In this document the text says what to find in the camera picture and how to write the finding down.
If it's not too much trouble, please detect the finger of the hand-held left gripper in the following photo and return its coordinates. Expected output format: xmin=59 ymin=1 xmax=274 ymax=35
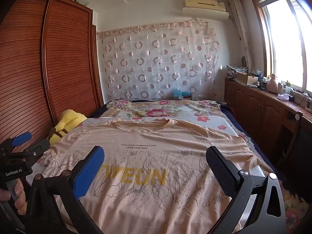
xmin=23 ymin=139 xmax=50 ymax=162
xmin=0 ymin=131 xmax=33 ymax=152

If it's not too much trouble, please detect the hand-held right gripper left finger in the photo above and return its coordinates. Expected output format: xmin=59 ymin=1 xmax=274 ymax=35
xmin=26 ymin=146 xmax=105 ymax=234

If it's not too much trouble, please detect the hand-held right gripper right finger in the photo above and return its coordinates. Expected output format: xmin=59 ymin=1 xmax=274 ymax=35
xmin=205 ymin=146 xmax=287 ymax=234

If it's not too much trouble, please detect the beige printed t-shirt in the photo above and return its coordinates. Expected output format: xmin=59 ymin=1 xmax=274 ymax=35
xmin=36 ymin=117 xmax=256 ymax=234

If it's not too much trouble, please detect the person's left hand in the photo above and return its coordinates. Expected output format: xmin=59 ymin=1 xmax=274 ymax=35
xmin=0 ymin=179 xmax=27 ymax=216

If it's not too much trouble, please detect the yellow plush toy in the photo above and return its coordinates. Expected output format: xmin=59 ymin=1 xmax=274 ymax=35
xmin=49 ymin=109 xmax=88 ymax=145

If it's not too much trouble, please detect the wooden cabinet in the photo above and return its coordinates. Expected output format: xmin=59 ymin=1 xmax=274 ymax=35
xmin=224 ymin=78 xmax=312 ymax=176

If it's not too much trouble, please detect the dark chair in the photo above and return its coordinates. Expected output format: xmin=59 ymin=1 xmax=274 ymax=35
xmin=278 ymin=111 xmax=312 ymax=176

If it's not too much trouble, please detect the blue box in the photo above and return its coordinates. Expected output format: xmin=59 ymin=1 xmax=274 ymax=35
xmin=173 ymin=89 xmax=193 ymax=100

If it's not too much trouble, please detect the floral quilt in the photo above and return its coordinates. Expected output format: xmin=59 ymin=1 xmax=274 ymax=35
xmin=100 ymin=99 xmax=311 ymax=227

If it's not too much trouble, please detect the wooden louvred wardrobe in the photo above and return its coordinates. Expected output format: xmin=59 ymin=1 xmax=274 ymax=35
xmin=0 ymin=0 xmax=105 ymax=152

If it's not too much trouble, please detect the cardboard box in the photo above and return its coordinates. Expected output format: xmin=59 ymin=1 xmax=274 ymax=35
xmin=237 ymin=72 xmax=259 ymax=86

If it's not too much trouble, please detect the pink jug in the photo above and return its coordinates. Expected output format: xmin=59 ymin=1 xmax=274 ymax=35
xmin=266 ymin=74 xmax=278 ymax=93

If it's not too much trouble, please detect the sheer circle-pattern curtain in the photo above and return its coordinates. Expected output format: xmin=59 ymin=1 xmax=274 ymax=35
xmin=97 ymin=21 xmax=220 ymax=101

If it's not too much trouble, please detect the gathered window curtain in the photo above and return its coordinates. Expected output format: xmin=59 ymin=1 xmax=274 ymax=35
xmin=229 ymin=0 xmax=254 ymax=71

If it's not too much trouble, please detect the window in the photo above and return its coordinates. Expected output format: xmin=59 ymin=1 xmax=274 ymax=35
xmin=252 ymin=0 xmax=312 ymax=95

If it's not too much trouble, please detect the wall air conditioner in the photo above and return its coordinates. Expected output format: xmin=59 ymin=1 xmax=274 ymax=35
xmin=182 ymin=7 xmax=230 ymax=20
xmin=184 ymin=0 xmax=226 ymax=8

